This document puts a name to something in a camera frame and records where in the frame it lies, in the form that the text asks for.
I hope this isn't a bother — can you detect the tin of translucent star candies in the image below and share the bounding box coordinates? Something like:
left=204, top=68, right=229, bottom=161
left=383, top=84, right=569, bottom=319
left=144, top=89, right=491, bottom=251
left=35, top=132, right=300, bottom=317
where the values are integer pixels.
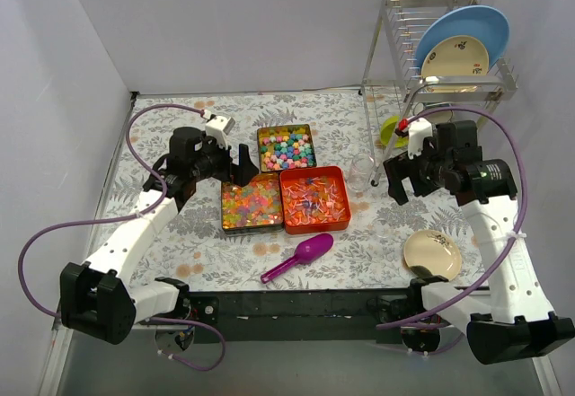
left=221, top=173, right=284, bottom=235

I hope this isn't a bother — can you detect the purple plastic scoop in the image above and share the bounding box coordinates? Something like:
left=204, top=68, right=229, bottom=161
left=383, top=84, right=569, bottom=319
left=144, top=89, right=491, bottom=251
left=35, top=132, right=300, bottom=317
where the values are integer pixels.
left=261, top=233, right=334, bottom=284

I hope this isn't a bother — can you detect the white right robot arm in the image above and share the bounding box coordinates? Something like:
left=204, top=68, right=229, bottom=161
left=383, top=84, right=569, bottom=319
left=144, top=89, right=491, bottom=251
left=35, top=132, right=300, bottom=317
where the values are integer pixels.
left=384, top=118, right=574, bottom=365

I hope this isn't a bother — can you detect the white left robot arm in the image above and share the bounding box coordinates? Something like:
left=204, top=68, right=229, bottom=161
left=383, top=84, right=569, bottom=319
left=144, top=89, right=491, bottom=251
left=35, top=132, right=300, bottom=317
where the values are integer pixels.
left=59, top=127, right=259, bottom=345

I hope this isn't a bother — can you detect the tin of opaque star candies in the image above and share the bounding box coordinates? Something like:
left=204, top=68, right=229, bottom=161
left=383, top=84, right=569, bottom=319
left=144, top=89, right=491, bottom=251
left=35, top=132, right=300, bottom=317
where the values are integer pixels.
left=257, top=124, right=317, bottom=172

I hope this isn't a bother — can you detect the clear glass jar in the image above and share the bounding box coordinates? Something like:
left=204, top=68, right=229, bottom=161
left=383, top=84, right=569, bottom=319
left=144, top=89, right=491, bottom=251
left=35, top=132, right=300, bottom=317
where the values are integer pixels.
left=346, top=154, right=375, bottom=192

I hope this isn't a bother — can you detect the green bowl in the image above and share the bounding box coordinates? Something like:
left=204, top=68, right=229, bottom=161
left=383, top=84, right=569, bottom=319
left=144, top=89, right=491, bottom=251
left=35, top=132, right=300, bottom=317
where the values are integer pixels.
left=380, top=116, right=408, bottom=148

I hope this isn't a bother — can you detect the orange tray of lollipops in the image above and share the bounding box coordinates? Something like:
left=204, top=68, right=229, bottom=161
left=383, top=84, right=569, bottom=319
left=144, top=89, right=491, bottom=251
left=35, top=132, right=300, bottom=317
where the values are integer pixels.
left=279, top=166, right=351, bottom=235

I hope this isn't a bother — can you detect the metal dish rack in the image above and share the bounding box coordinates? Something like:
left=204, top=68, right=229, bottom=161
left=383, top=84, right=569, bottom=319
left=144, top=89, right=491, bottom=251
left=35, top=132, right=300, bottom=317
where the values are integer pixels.
left=361, top=0, right=518, bottom=187

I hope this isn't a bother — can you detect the small cream plate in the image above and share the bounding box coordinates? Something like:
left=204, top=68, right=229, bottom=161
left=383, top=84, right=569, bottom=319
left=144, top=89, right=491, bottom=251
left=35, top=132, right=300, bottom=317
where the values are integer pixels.
left=403, top=230, right=462, bottom=280

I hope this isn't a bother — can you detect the floral table mat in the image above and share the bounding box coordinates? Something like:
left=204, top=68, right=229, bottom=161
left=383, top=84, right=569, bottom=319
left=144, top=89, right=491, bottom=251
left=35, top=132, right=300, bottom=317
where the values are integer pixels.
left=106, top=87, right=482, bottom=291

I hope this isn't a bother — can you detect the cream patterned plate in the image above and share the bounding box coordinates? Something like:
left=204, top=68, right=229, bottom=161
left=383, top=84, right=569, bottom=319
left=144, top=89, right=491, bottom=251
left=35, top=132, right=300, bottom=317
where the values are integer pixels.
left=420, top=35, right=490, bottom=78

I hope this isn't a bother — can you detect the blue plate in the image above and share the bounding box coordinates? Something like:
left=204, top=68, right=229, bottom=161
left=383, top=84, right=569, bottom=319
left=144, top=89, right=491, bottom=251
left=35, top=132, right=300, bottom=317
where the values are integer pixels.
left=414, top=4, right=510, bottom=68

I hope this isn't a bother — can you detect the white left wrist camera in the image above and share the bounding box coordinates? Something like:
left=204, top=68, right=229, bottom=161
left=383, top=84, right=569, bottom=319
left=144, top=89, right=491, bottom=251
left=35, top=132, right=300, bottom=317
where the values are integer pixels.
left=201, top=110, right=235, bottom=148

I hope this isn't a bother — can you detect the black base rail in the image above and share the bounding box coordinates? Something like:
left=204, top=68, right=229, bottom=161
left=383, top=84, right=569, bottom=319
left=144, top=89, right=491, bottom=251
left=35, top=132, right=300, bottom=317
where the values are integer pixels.
left=189, top=288, right=411, bottom=343

